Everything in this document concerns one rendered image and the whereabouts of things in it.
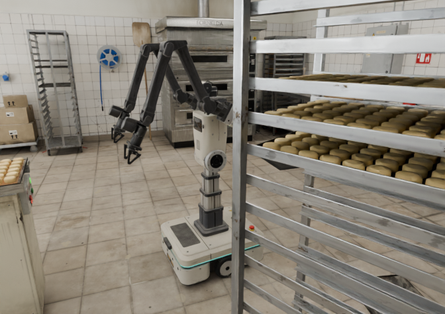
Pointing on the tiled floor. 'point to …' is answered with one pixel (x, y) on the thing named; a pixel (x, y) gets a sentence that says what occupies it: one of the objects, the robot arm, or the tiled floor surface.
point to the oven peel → (139, 38)
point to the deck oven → (215, 54)
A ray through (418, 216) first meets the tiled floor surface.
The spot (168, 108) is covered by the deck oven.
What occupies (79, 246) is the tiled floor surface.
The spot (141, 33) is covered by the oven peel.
